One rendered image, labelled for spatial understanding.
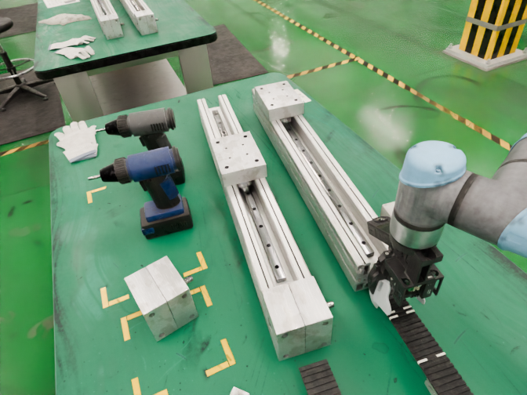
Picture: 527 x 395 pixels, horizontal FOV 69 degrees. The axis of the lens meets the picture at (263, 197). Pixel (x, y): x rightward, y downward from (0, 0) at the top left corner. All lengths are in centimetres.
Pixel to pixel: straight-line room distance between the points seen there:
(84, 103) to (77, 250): 138
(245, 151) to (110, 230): 39
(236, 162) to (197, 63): 143
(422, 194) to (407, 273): 17
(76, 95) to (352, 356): 192
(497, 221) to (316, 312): 32
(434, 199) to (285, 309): 31
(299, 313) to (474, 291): 38
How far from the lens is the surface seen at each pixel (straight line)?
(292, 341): 70
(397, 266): 68
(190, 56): 230
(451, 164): 53
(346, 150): 119
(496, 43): 386
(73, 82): 227
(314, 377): 70
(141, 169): 86
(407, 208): 57
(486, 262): 95
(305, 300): 70
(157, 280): 77
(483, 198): 54
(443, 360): 75
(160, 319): 76
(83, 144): 140
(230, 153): 98
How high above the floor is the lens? 146
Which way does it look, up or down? 42 degrees down
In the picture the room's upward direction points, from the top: 6 degrees counter-clockwise
